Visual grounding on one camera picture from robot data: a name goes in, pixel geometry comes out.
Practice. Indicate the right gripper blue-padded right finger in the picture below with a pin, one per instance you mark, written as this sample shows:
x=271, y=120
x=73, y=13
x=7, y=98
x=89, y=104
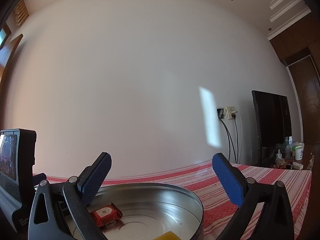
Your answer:
x=275, y=220

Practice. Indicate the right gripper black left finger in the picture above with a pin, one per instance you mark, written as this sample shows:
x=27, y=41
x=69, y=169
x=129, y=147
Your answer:
x=47, y=220

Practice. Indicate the red snack packet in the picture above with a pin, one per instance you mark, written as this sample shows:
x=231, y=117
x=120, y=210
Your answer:
x=106, y=215

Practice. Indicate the blue round metal tin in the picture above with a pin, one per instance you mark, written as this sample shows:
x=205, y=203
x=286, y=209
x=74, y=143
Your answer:
x=150, y=210

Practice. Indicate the plain yellow sponge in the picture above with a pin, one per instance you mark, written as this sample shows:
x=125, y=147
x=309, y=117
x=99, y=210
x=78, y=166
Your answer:
x=167, y=236

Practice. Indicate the red white striped tablecloth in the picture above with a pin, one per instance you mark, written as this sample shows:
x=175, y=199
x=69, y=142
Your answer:
x=79, y=192

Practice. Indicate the white cup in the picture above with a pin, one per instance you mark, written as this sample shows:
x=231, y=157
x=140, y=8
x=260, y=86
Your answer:
x=299, y=152

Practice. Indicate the wooden door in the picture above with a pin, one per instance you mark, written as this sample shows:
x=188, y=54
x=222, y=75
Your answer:
x=6, y=55

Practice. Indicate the clear spray bottle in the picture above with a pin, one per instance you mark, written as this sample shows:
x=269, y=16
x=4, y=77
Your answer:
x=288, y=148

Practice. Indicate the black monitor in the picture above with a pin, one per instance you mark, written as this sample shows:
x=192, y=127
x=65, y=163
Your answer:
x=273, y=124

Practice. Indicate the yellow curtain valance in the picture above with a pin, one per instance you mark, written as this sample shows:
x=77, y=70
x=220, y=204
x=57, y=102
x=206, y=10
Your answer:
x=21, y=13

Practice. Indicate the white wall power socket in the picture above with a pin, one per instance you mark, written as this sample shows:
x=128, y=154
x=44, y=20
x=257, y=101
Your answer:
x=228, y=112

